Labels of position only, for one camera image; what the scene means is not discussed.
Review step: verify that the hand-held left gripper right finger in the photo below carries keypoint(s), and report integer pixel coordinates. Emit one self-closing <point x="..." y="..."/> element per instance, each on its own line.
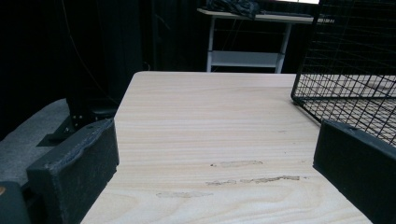
<point x="358" y="168"/>

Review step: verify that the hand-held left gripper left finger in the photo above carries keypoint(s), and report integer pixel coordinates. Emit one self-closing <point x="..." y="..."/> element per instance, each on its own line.
<point x="74" y="174"/>

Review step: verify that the black metal stand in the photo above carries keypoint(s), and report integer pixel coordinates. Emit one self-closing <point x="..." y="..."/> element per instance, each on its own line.
<point x="82" y="105"/>

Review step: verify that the black curtain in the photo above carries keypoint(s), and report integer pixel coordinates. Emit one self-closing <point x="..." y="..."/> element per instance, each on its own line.
<point x="34" y="49"/>

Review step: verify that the white metal desk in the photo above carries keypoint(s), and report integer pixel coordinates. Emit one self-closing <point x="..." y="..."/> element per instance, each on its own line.
<point x="249" y="57"/>

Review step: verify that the dark cloth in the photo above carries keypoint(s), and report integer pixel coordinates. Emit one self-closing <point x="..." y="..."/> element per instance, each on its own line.
<point x="236" y="6"/>

